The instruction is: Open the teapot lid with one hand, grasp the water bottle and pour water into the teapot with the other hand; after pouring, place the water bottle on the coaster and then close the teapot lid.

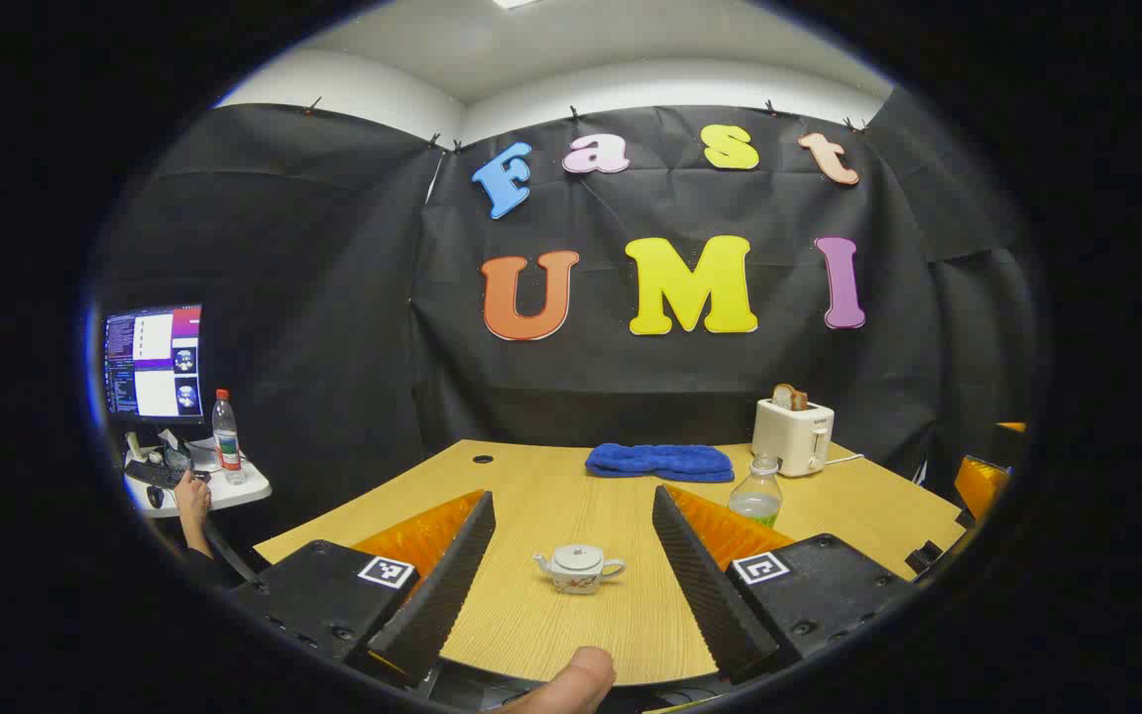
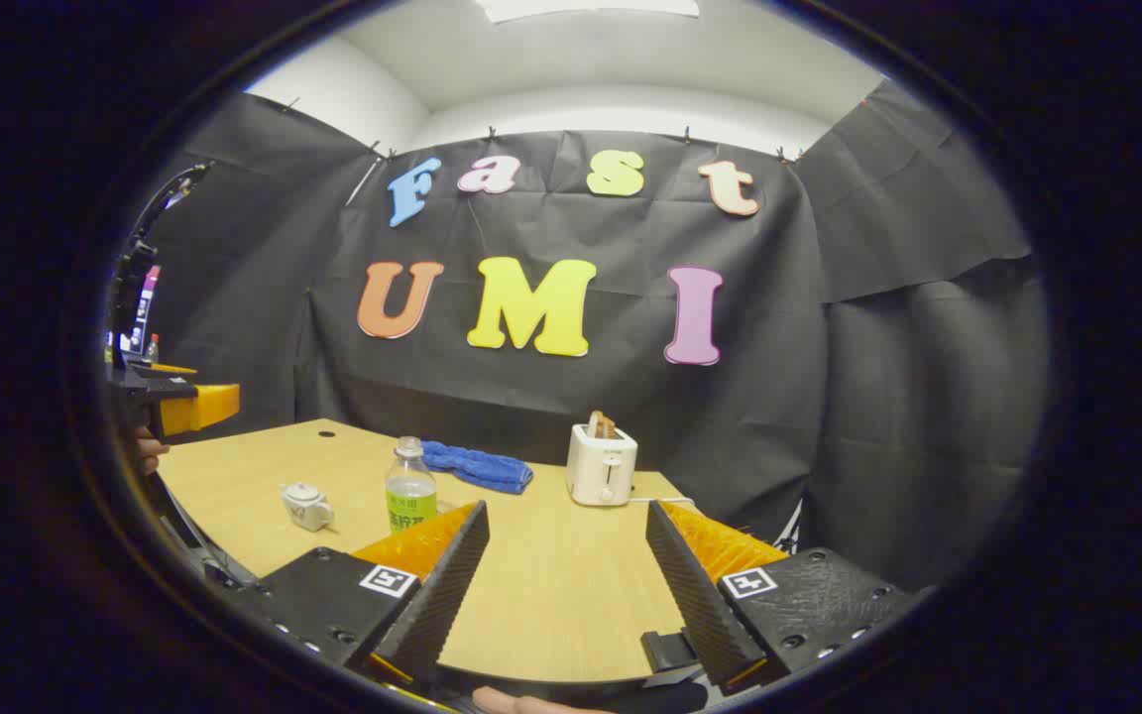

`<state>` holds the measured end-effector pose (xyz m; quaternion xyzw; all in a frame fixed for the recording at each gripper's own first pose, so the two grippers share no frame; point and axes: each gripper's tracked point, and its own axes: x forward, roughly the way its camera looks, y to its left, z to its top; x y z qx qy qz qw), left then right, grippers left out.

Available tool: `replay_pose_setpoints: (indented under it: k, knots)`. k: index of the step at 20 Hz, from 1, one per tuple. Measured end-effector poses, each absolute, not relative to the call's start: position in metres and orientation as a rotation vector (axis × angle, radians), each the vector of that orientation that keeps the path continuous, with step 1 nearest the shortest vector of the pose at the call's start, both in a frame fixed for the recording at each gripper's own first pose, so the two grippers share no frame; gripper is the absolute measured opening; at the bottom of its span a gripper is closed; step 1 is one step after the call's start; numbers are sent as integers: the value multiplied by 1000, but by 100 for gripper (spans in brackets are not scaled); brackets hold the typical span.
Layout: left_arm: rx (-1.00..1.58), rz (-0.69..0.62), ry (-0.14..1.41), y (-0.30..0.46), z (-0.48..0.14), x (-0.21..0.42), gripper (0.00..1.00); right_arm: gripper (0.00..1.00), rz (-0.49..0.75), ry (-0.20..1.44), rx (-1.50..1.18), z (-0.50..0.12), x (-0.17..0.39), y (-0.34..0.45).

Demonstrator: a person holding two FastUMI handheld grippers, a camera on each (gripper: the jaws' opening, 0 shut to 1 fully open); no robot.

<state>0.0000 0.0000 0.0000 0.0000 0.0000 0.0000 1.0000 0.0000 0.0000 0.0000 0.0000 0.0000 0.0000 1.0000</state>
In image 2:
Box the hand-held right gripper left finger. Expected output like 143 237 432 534
224 499 491 690

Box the ceiling light panel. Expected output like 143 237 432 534
477 0 701 23

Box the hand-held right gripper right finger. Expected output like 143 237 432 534
642 499 929 695

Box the blue towel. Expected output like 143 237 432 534
420 440 534 495

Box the white ceramic teacup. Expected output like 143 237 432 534
281 482 336 533

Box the computer monitor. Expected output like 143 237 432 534
130 266 162 353

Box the black backdrop cloth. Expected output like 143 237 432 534
140 79 1053 596

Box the green label water bottle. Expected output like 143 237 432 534
386 436 438 534

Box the white toaster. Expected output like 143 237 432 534
566 423 638 507

